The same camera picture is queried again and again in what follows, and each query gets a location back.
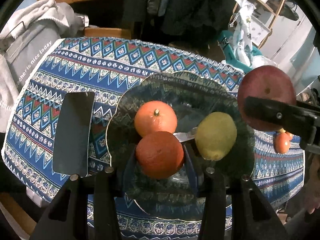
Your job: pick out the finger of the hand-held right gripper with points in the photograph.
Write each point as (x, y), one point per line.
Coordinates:
(275, 115)

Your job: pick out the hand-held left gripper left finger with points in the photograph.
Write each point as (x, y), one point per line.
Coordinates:
(105, 200)

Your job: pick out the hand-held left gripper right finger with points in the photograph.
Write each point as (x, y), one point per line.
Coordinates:
(191, 170)

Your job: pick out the red apple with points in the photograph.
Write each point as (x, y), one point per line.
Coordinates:
(265, 85)

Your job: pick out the large orange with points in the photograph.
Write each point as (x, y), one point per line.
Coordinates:
(160, 155)

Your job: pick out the yellow-green lemon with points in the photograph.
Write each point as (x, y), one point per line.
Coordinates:
(216, 136)

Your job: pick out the orange with stem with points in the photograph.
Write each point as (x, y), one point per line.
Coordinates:
(155, 120)

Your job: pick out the dark glass scalloped plate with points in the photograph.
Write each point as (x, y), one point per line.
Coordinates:
(190, 97)

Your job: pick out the person's right hand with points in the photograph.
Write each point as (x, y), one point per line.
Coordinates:
(312, 205)

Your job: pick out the clear plastic bag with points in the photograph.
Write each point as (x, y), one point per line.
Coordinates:
(265, 62)

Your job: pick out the black smartphone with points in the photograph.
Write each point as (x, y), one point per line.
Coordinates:
(72, 135)

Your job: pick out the white patterned storage box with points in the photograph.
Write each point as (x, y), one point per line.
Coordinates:
(261, 31)

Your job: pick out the wooden shelf rack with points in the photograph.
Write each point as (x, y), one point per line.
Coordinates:
(272, 7)

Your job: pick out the dark hanging bag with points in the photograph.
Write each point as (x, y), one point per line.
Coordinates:
(291, 8)

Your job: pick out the black hooded coat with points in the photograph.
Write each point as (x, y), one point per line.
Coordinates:
(195, 10)

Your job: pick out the blue patterned tablecloth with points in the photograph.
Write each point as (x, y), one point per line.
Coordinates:
(100, 62)

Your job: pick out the wooden crate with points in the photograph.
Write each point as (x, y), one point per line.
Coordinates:
(107, 33)

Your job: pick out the grey storage bag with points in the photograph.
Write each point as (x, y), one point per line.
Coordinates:
(30, 47)

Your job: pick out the black jacket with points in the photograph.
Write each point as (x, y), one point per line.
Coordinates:
(135, 5)

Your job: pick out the grey cloth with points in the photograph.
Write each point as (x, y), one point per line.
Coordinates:
(68, 20)

